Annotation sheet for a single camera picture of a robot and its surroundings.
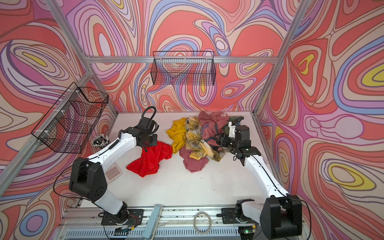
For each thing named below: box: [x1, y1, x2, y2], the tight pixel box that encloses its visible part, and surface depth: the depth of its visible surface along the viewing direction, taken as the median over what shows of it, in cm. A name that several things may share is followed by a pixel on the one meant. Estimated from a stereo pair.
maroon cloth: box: [179, 147, 209, 173], surface depth 91 cm
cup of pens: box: [91, 133, 109, 147], surface depth 84 cm
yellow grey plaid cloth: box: [184, 117, 230, 162], surface depth 93 cm
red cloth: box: [126, 141, 173, 178], surface depth 86 cm
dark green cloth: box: [229, 115, 245, 124], surface depth 111 cm
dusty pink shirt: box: [198, 110, 229, 151], surface depth 101 cm
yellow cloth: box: [166, 117, 187, 154], surface depth 101 cm
